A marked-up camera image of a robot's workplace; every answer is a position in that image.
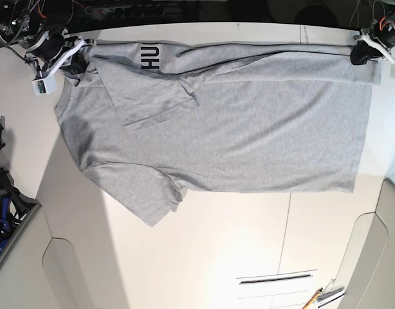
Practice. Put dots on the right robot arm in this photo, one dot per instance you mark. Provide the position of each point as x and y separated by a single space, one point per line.
36 32

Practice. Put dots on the grey T-shirt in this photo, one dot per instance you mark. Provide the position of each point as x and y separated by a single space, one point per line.
147 122

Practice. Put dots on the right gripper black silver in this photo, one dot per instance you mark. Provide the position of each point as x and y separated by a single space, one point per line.
48 52

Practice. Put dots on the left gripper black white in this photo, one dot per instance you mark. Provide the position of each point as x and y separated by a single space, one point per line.
375 42

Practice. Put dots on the white grey stapler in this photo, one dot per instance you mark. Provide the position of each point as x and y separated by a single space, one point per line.
330 296

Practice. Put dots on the black blue chair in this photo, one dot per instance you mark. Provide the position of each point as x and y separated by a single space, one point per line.
14 207

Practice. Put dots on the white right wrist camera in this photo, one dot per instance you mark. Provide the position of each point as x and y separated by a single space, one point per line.
44 86

